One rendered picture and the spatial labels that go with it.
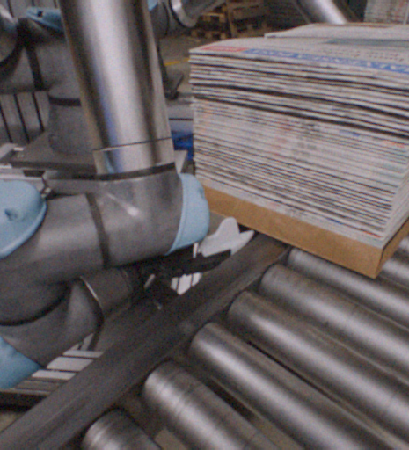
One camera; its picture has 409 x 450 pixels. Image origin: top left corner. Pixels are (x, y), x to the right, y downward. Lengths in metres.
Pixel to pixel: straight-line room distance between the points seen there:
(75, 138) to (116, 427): 0.54
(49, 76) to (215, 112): 0.33
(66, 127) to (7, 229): 0.46
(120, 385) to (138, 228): 0.14
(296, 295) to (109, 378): 0.23
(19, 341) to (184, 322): 0.16
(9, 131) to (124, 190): 0.76
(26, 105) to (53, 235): 0.70
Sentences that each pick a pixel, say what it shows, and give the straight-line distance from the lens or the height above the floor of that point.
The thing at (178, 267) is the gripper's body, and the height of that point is 0.79.
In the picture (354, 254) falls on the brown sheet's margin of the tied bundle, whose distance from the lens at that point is 0.47.
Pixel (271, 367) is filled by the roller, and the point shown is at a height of 0.80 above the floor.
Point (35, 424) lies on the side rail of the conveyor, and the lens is 0.37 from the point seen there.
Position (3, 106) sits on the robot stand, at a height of 0.84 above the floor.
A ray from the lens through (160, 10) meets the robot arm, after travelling 1.24.
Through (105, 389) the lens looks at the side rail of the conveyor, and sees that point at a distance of 0.37.
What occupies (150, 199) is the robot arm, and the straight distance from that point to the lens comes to 0.34.
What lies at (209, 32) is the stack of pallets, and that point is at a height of 0.12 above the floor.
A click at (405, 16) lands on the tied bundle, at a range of 1.66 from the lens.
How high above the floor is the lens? 1.11
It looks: 35 degrees down
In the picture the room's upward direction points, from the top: straight up
